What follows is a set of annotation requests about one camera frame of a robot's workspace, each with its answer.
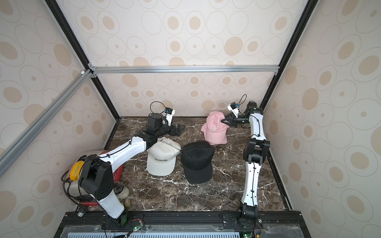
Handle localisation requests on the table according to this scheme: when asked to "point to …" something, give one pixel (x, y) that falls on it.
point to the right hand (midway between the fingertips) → (221, 120)
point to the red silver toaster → (72, 186)
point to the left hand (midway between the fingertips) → (182, 122)
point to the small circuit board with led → (140, 226)
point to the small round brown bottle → (127, 203)
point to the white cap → (161, 156)
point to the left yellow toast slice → (75, 170)
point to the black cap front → (197, 157)
